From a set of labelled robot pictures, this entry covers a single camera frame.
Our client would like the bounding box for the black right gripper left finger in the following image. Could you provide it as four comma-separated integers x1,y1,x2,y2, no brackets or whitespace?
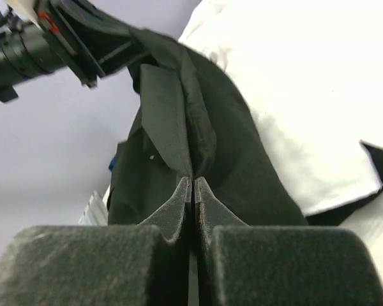
0,177,192,305

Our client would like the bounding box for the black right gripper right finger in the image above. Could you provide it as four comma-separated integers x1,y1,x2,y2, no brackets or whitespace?
195,178,383,305

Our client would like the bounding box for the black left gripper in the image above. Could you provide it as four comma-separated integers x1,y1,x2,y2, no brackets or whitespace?
34,1,147,89

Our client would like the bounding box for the black button shirt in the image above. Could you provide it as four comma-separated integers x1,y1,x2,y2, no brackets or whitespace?
107,29,370,226

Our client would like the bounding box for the white shirt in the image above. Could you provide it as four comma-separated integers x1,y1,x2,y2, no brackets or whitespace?
180,1,382,215

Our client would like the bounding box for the blue garment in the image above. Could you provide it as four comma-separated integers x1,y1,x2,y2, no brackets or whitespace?
109,156,116,171

